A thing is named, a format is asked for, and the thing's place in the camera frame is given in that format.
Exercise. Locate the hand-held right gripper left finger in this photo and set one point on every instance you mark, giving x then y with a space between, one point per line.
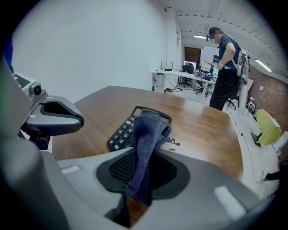
85 197

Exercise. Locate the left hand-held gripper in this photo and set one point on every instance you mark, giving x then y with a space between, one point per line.
36 92

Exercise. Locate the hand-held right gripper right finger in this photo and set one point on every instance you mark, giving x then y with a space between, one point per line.
202 202

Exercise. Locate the black calculator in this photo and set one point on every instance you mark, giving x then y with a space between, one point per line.
121 134

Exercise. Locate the blue sock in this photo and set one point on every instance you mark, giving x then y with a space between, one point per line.
146 134

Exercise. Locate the person's blue shirt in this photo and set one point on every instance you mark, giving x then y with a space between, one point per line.
9 56

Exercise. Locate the black office chair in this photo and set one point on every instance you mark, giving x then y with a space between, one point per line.
231 102
187 68

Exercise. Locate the black router with antennas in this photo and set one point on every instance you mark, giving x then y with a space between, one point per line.
166 69

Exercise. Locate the ceiling strip light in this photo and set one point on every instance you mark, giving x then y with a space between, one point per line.
200 36
263 65

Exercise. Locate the white paper on brick wall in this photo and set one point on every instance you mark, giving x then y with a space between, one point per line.
261 88

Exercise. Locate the white wall notice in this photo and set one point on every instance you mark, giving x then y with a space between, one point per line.
178 40

